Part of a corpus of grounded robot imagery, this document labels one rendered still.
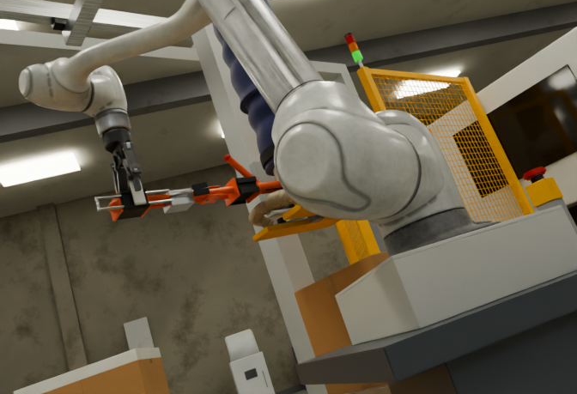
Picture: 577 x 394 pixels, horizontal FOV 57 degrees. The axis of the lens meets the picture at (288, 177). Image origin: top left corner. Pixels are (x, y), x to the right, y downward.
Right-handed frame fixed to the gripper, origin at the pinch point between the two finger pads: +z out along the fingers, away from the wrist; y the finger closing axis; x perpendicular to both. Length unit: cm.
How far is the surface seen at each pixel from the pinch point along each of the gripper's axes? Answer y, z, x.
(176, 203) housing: -2.5, 3.1, -10.6
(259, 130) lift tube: 1, -20, -49
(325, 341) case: 12, 50, -54
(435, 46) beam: 304, -317, -676
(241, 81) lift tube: 1, -39, -48
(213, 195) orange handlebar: -2.3, 1.9, -22.6
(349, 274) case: -9, 35, -55
